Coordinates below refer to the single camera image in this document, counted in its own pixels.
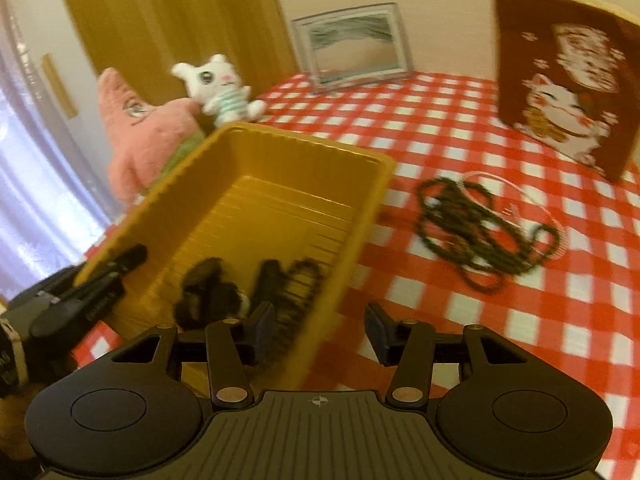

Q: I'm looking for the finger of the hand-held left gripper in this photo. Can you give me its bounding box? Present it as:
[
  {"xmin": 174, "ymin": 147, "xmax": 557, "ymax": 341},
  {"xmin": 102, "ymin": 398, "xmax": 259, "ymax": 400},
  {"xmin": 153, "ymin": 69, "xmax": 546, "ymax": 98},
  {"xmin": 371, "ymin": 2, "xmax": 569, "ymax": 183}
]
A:
[
  {"xmin": 59, "ymin": 272, "xmax": 125, "ymax": 307},
  {"xmin": 102, "ymin": 244, "xmax": 149, "ymax": 281}
]

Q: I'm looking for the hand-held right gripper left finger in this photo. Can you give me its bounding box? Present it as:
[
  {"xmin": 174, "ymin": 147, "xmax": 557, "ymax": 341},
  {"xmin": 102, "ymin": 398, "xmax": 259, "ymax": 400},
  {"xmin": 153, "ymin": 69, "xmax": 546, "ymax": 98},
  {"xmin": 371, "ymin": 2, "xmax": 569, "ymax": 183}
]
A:
[{"xmin": 110, "ymin": 301, "xmax": 277, "ymax": 411}]

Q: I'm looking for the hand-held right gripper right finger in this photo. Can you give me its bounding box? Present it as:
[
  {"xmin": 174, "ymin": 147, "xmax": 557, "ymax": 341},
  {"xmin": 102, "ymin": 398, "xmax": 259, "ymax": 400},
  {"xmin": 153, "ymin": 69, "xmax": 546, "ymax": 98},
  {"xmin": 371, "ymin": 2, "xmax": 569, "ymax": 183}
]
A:
[{"xmin": 364, "ymin": 302, "xmax": 538, "ymax": 411}]

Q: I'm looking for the black fitness band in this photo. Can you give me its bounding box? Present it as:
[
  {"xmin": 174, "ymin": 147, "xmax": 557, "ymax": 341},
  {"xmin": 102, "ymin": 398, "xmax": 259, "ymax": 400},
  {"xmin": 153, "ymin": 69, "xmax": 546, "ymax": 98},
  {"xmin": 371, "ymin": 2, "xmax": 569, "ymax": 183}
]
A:
[{"xmin": 254, "ymin": 260, "xmax": 282, "ymax": 311}]

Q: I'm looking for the black wristwatch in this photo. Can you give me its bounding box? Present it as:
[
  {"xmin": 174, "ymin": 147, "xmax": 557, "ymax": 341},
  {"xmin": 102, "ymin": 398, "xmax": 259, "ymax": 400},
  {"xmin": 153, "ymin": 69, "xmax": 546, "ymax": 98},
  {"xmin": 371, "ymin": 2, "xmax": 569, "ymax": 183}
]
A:
[{"xmin": 175, "ymin": 257, "xmax": 251, "ymax": 328}]

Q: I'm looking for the yellow plastic tray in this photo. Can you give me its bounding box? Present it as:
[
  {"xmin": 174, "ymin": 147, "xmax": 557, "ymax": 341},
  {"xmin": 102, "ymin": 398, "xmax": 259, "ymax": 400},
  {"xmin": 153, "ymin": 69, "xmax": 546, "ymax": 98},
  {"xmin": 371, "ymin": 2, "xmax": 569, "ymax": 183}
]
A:
[{"xmin": 75, "ymin": 122, "xmax": 398, "ymax": 396}]

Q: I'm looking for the dark bead necklace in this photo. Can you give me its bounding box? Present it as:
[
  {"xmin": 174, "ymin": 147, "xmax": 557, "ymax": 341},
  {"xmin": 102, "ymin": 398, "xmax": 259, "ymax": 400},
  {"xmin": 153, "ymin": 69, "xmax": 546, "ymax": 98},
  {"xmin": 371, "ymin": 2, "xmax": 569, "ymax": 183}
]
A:
[{"xmin": 417, "ymin": 177, "xmax": 561, "ymax": 293}]

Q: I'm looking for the red white string bracelet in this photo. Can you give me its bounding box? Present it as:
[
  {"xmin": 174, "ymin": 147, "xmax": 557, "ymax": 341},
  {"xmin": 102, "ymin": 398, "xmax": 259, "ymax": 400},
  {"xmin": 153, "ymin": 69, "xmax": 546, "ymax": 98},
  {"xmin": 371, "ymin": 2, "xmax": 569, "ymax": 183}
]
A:
[{"xmin": 465, "ymin": 172, "xmax": 567, "ymax": 261}]

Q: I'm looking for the person's left hand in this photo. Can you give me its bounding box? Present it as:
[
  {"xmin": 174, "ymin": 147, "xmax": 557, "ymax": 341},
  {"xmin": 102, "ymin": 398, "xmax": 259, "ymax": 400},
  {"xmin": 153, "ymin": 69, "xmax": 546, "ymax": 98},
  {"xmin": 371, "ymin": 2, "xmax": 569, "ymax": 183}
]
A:
[{"xmin": 0, "ymin": 382, "xmax": 43, "ymax": 461}]

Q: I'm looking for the pink starfish plush toy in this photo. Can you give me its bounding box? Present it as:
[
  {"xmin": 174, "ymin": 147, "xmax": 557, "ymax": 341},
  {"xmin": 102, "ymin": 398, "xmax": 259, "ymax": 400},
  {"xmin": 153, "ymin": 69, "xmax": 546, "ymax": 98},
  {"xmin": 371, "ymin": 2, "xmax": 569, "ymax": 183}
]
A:
[{"xmin": 97, "ymin": 67, "xmax": 206, "ymax": 203}]

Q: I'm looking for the white sheer curtain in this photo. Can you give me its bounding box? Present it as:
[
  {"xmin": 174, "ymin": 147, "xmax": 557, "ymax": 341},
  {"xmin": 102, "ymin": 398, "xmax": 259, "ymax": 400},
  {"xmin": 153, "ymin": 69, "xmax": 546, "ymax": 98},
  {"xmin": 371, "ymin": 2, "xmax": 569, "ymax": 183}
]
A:
[{"xmin": 0, "ymin": 0, "xmax": 113, "ymax": 271}]

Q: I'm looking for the white rabbit plush toy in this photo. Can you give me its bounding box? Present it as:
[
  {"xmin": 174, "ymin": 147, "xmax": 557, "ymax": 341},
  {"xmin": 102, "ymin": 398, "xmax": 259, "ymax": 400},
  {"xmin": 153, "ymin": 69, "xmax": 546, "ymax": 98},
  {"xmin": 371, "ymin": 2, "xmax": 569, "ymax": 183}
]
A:
[{"xmin": 171, "ymin": 54, "xmax": 268, "ymax": 128}]

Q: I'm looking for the red checkered tablecloth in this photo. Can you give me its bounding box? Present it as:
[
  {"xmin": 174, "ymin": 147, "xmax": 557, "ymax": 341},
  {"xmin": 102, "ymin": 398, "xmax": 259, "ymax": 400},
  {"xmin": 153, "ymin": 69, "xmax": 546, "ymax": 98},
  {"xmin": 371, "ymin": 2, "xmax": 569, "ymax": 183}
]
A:
[{"xmin": 65, "ymin": 71, "xmax": 640, "ymax": 476}]

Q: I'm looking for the tan curtain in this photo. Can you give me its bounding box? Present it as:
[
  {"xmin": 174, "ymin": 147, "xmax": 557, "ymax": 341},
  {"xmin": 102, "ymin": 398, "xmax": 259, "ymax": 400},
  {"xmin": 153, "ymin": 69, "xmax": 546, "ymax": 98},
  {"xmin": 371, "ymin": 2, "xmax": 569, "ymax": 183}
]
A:
[{"xmin": 52, "ymin": 0, "xmax": 298, "ymax": 111}]

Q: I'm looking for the brown lucky cat cushion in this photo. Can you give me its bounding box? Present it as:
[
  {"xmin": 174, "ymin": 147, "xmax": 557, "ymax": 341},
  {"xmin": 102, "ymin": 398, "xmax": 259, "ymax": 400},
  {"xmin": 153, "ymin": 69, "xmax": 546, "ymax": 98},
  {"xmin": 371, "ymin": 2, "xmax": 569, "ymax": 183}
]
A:
[{"xmin": 492, "ymin": 0, "xmax": 640, "ymax": 182}]

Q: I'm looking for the clear sand art frame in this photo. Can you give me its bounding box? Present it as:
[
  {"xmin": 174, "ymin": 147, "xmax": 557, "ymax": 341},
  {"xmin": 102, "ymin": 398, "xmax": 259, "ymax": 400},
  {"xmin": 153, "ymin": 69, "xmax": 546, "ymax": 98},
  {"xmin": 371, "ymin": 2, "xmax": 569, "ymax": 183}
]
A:
[{"xmin": 291, "ymin": 1, "xmax": 415, "ymax": 95}]

